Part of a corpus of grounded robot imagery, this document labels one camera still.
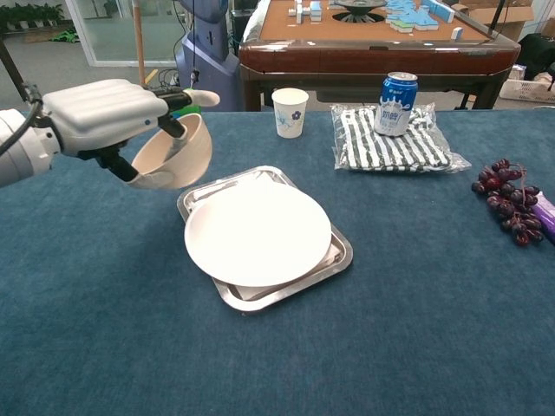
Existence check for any cardboard box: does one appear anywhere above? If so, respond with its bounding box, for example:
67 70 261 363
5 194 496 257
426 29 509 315
450 0 555 42

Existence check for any black hanging cable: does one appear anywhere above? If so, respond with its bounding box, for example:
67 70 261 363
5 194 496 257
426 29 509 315
188 0 201 90

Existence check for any purple robot base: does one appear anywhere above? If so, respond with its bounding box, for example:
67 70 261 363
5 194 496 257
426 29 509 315
174 0 241 113

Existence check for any striped cloth in plastic bag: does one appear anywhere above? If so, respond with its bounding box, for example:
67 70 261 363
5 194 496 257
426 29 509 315
330 101 473 174

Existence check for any cream white bowl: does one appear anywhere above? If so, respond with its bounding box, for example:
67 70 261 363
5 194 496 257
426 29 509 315
130 113 213 190

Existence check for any dark purple grape bunch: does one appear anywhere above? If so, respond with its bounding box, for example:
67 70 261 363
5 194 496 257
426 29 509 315
471 158 545 248

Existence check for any purple wrapped package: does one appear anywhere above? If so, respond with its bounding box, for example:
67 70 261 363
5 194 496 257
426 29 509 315
531 192 555 246

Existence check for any white paper cup with flower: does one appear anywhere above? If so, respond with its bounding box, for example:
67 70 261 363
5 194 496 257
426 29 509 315
271 88 310 140

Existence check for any brown mahjong table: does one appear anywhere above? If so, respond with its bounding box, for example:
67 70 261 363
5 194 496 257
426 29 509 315
238 0 522 113

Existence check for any dark table leg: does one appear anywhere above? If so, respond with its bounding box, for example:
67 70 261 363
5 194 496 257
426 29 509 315
0 36 28 103

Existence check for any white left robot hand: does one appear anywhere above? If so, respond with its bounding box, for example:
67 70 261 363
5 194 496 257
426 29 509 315
42 78 221 192

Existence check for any white round plate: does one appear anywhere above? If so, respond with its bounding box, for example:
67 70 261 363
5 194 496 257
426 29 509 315
184 174 332 289

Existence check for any blue milk drink can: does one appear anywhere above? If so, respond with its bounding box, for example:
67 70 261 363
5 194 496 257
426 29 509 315
374 71 419 138

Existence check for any potted green plants row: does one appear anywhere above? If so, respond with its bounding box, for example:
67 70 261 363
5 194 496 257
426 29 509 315
0 2 65 32

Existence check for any stainless steel tray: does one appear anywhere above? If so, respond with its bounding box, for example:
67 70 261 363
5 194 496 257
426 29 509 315
176 165 354 314

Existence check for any white plastic basket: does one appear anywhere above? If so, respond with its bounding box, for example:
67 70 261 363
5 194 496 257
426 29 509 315
499 64 555 105

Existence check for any wooden pole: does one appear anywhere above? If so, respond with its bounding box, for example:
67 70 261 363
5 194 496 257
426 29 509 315
132 0 147 87

